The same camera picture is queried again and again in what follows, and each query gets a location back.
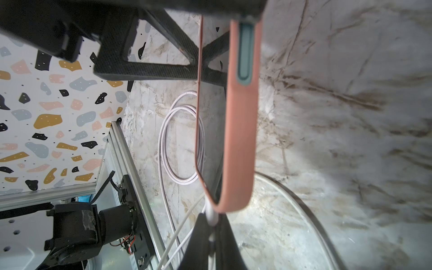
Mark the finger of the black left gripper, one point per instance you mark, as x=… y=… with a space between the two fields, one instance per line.
x=214 y=58

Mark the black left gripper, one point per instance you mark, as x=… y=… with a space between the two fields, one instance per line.
x=140 y=41

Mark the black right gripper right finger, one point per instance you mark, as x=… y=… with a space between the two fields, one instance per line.
x=227 y=254

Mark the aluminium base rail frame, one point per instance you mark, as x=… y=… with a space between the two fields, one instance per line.
x=80 y=227

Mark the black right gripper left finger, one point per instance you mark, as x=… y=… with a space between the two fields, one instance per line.
x=197 y=252

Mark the pink case phone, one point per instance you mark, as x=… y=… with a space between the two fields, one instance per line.
x=226 y=118

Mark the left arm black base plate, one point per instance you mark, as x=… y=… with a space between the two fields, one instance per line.
x=139 y=244

